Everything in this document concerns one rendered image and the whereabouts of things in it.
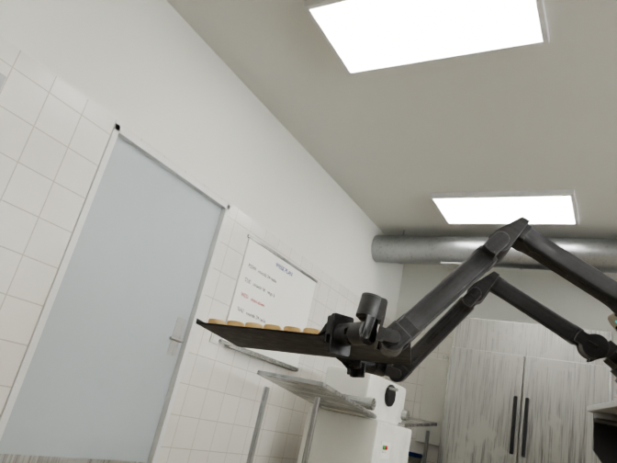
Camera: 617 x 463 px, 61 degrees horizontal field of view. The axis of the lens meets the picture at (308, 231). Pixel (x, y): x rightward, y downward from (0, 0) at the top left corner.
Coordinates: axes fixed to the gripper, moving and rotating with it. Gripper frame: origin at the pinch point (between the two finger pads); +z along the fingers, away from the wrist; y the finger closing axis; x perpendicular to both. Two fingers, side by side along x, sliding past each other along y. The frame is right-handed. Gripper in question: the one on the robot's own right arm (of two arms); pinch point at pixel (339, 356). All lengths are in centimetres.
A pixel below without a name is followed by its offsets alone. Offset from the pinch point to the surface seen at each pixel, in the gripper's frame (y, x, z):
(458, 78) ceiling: 201, -53, -104
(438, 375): 57, -290, -361
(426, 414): 12, -299, -356
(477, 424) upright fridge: 5, -194, -313
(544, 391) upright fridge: 41, -143, -339
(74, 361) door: -11, -166, 51
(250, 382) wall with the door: 2, -233, -91
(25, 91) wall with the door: 105, -122, 119
